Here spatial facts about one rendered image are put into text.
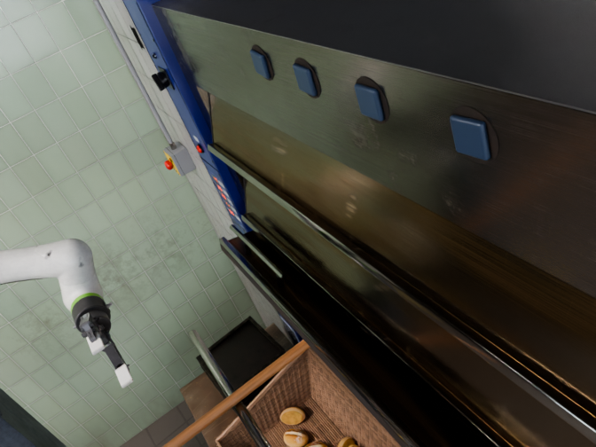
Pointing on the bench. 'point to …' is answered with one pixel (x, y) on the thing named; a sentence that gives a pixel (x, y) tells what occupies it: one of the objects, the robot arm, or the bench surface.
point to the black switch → (162, 80)
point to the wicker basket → (313, 386)
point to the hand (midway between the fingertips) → (113, 365)
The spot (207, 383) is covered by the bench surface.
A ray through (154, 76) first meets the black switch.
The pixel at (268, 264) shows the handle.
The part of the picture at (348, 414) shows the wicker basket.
